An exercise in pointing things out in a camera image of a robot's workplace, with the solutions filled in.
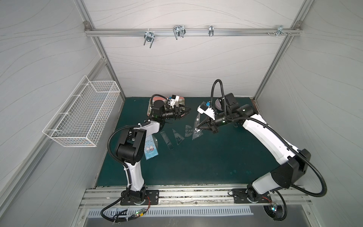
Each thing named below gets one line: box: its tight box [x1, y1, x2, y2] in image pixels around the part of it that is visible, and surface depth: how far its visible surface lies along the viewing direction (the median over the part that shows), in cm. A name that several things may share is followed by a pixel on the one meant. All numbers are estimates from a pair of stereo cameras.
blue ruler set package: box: [144, 134, 159, 160], surface depth 92 cm
